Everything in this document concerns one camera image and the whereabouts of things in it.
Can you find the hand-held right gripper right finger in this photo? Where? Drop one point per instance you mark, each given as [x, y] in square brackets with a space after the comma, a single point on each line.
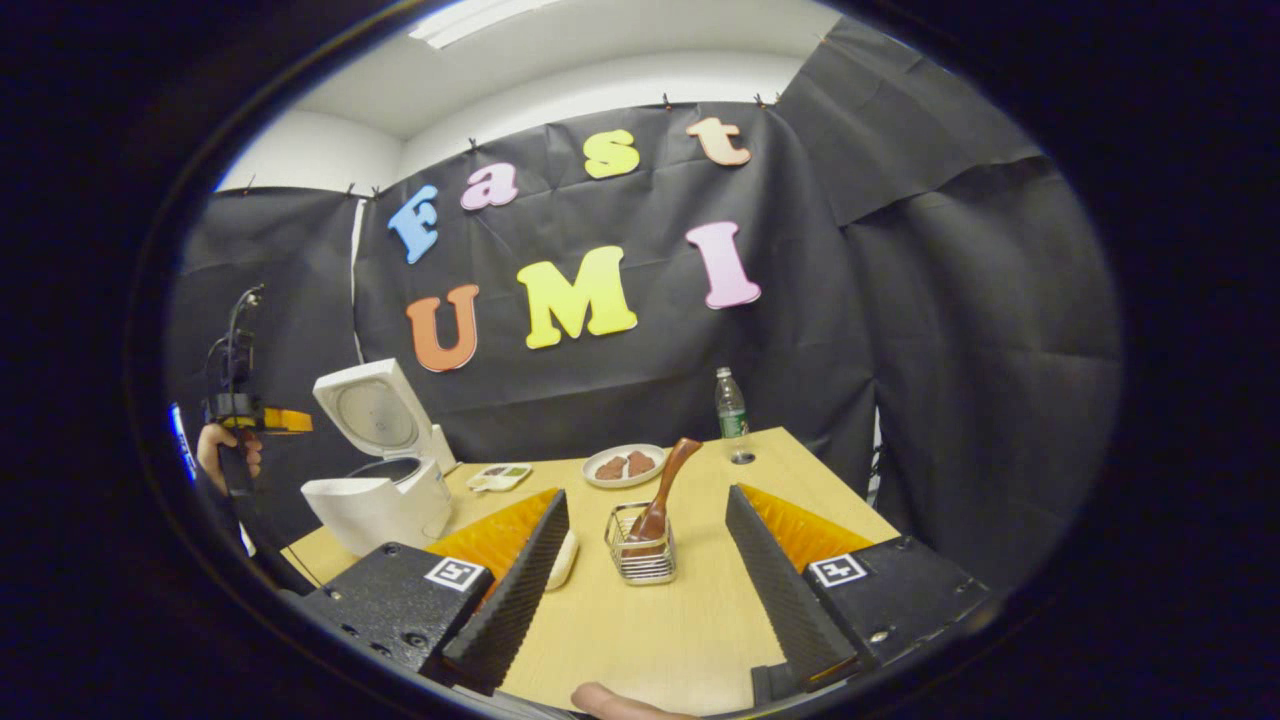
[785, 590]

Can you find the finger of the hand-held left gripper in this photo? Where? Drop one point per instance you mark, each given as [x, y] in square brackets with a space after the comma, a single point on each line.
[280, 420]

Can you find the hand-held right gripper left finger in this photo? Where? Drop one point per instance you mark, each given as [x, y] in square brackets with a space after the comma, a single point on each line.
[500, 610]

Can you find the white rice cooker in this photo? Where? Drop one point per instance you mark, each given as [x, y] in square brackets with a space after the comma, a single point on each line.
[375, 505]

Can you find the brown wooden spoon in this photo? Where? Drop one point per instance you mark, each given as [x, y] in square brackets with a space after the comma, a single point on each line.
[660, 505]

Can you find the cream rice box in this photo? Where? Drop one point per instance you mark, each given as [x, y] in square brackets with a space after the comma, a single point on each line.
[562, 565]

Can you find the computer monitor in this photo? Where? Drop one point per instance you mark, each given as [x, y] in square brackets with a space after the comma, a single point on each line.
[182, 440]

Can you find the white divided condiment dish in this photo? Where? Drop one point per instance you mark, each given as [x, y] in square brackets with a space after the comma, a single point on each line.
[500, 477]

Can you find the white toaster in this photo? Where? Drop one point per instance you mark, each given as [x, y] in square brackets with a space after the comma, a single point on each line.
[447, 450]

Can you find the brown meat piece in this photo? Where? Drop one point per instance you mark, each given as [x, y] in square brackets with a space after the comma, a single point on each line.
[611, 468]
[641, 463]

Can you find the white round plate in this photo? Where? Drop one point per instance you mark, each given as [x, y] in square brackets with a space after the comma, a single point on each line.
[625, 480]

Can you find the clear plastic water bottle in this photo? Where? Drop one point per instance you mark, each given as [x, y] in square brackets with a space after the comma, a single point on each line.
[731, 410]

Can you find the black backdrop cloth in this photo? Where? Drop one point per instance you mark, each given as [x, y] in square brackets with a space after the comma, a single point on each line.
[640, 380]

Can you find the long ceiling light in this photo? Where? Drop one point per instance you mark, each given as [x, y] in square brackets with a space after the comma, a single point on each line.
[470, 18]

